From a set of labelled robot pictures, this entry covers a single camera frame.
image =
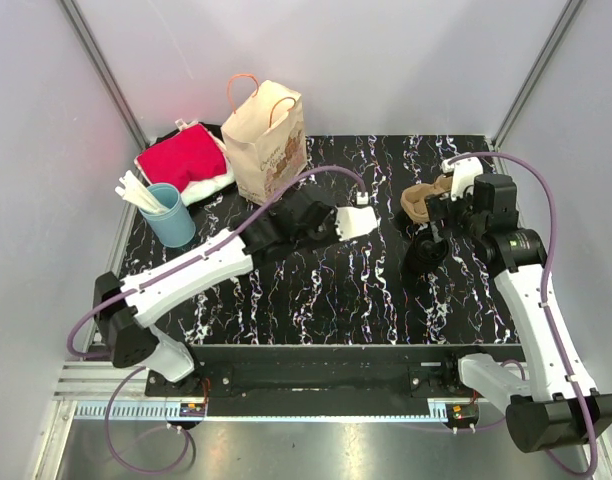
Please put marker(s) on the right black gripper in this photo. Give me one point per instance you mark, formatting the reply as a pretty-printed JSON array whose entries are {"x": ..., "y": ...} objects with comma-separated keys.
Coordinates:
[{"x": 440, "y": 206}]

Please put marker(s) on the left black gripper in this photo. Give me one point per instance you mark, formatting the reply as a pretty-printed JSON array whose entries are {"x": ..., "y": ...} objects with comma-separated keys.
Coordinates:
[{"x": 332, "y": 221}]

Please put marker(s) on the black cup stack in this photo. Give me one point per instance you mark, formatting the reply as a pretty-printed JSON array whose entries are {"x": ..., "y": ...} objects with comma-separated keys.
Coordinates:
[{"x": 425, "y": 254}]

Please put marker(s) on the cream bear paper bag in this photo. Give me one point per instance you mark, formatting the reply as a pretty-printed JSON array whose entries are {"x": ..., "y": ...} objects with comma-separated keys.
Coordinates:
[{"x": 265, "y": 139}]

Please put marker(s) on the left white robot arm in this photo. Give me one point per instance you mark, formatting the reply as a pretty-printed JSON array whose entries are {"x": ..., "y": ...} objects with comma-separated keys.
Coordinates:
[{"x": 126, "y": 310}]

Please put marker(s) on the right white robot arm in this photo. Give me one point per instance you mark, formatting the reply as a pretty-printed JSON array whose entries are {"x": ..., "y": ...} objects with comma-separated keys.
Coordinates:
[{"x": 559, "y": 405}]

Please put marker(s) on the red napkin stack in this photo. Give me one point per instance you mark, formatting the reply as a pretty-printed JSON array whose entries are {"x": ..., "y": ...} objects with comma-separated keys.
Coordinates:
[{"x": 193, "y": 161}]

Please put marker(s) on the black napkin tray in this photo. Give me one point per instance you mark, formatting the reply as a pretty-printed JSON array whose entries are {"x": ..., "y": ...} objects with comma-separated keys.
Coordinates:
[{"x": 213, "y": 129}]

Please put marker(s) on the light blue cup holder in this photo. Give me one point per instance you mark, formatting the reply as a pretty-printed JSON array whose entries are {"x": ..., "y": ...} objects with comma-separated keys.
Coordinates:
[{"x": 174, "y": 228}]

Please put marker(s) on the white stirrer sticks bundle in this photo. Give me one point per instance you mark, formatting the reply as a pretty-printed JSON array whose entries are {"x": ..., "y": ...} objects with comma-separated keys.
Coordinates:
[{"x": 133, "y": 191}]

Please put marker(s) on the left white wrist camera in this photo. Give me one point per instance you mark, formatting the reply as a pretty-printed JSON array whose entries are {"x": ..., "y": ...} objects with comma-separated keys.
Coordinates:
[{"x": 356, "y": 221}]

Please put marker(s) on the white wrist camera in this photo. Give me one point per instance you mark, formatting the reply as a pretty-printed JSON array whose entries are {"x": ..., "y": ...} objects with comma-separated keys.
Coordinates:
[
  {"x": 356, "y": 221},
  {"x": 464, "y": 171}
]

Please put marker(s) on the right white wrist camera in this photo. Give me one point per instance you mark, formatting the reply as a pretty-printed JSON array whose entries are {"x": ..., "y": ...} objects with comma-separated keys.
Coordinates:
[{"x": 464, "y": 171}]

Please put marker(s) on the aluminium rail frame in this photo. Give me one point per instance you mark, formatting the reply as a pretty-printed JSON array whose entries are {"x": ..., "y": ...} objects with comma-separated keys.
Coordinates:
[{"x": 89, "y": 390}]

